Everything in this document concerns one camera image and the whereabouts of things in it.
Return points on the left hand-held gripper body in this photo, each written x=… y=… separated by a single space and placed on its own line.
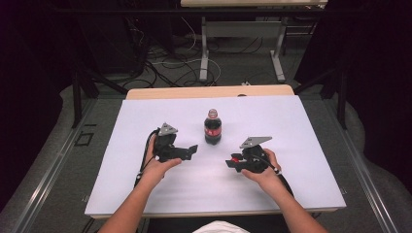
x=165 y=145

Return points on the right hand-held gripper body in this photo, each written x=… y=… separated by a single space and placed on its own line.
x=256 y=160

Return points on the red bottle cap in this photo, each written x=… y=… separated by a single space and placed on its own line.
x=235 y=159

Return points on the cola bottle with red label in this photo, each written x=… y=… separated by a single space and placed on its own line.
x=212 y=131

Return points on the person's right hand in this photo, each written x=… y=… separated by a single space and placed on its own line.
x=267 y=179

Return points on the person's left hand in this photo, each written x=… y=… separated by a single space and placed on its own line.
x=155 y=173

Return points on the white table cover sheet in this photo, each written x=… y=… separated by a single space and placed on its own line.
x=233 y=187

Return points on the light wooden table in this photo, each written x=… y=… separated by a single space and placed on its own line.
x=181 y=92

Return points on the person's white shirt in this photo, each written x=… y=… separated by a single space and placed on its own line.
x=220 y=227

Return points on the person's dark trousers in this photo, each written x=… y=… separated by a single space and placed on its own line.
x=268 y=225

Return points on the white power strip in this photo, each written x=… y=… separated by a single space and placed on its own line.
x=246 y=83

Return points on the black metal stand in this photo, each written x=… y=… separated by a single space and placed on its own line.
x=341 y=97
x=76 y=97

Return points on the black computer case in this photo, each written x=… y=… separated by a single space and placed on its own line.
x=107 y=45

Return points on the white desk with metal legs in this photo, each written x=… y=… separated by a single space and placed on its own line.
x=243 y=29

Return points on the black horizontal bar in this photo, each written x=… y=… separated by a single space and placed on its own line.
x=129 y=11

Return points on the dark curtain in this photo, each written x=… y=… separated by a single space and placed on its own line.
x=29 y=97
x=382 y=81

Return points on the aluminium floor rail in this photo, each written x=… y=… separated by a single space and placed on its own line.
x=48 y=168
x=362 y=174

